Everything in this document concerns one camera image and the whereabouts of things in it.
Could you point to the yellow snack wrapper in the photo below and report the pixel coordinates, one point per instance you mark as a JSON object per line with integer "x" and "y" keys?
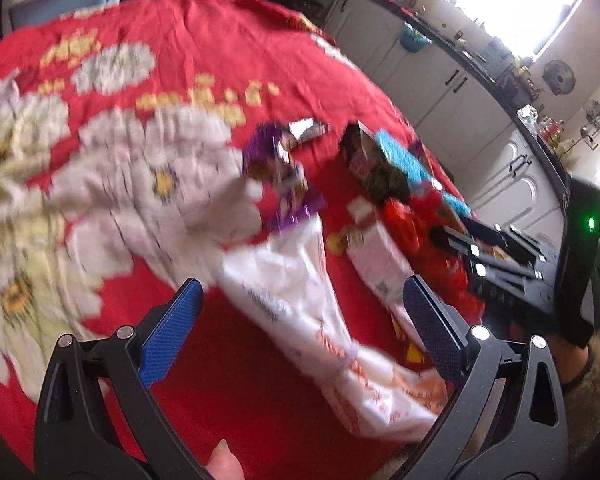
{"x": 347, "y": 242}

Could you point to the white plastic bag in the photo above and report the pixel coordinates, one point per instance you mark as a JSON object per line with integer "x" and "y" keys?
{"x": 290, "y": 300}

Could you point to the white snack packet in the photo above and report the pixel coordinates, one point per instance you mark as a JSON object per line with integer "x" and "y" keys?
{"x": 380, "y": 260}

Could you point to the kitchen window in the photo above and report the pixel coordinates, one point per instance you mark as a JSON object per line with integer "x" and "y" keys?
{"x": 505, "y": 5}

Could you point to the white kitchen cabinets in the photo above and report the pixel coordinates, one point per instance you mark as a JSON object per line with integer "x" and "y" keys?
{"x": 430, "y": 90}

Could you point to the clear plastic bag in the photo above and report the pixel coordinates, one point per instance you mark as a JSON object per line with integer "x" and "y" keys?
{"x": 528, "y": 117}

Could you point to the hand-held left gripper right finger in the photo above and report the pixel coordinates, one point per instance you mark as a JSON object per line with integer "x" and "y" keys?
{"x": 432, "y": 320}

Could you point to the metal utensil rack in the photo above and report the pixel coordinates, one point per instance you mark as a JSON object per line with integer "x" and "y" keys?
{"x": 597, "y": 117}

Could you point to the silver foil wrapper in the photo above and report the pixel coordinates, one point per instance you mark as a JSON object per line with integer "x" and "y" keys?
{"x": 307, "y": 130}

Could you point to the dark printed snack packet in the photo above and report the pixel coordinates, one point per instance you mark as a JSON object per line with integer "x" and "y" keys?
{"x": 355, "y": 152}

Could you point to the person's left hand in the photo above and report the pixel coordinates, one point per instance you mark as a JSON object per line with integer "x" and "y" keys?
{"x": 225, "y": 465}

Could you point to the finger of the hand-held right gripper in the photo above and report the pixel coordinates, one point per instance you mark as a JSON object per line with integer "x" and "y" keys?
{"x": 480, "y": 260}
{"x": 500, "y": 240}

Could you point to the round wall fan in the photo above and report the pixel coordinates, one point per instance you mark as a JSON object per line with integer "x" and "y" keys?
{"x": 560, "y": 77}

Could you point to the blue sponge cloth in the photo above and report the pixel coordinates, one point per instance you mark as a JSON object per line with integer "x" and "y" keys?
{"x": 400, "y": 157}

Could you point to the red snack wrapper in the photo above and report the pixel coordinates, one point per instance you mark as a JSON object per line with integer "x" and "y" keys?
{"x": 405, "y": 220}

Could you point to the purple orange snack wrapper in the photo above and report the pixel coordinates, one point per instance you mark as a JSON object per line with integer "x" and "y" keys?
{"x": 275, "y": 152}

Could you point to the red floral blanket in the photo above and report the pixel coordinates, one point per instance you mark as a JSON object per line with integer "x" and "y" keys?
{"x": 260, "y": 60}

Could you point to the black kitchen countertop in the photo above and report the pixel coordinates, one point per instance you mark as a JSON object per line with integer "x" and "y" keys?
{"x": 460, "y": 52}

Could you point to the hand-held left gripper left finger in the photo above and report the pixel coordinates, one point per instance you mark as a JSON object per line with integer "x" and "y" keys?
{"x": 172, "y": 325}

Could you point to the group of condiment bottles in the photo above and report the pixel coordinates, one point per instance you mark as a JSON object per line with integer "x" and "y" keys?
{"x": 552, "y": 130}

